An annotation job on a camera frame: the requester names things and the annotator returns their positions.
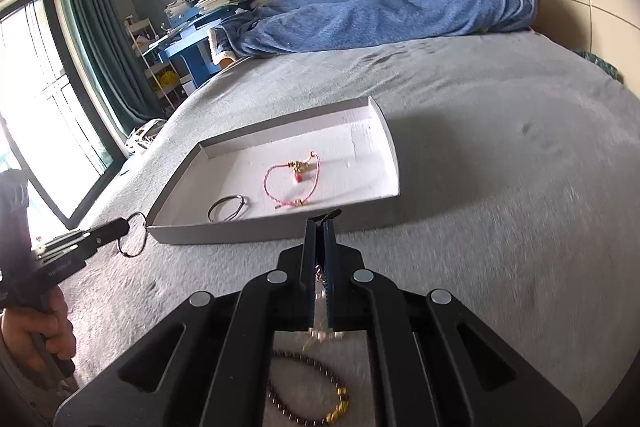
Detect green curtain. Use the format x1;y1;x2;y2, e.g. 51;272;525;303
62;0;164;135

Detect window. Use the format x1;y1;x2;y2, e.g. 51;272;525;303
1;0;125;241

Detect blue blanket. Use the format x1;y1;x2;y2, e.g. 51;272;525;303
208;0;537;63

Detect white shoes on floor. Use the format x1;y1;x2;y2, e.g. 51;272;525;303
125;118;166;154

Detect straight pearl hair clip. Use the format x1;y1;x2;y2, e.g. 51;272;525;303
303;265;345;351

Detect silver bangle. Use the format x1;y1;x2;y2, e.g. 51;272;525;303
206;194;248;223
117;211;148;259

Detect dark red bead bracelet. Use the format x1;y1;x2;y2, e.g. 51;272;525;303
264;348;352;427

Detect silver bangle in tray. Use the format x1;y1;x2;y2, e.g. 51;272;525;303
206;194;248;223

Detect grey bed cover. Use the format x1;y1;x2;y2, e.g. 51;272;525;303
54;31;639;426

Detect grey cardboard tray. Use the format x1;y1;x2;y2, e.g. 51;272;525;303
148;98;400;245

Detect blue desk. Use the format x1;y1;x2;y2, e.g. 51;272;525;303
160;0;253;88

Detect person's left hand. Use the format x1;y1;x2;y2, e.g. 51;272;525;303
1;286;76;373

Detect white shelf rack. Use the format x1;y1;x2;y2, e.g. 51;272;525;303
124;15;186;116

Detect pink string bracelet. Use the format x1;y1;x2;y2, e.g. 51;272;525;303
262;149;322;212

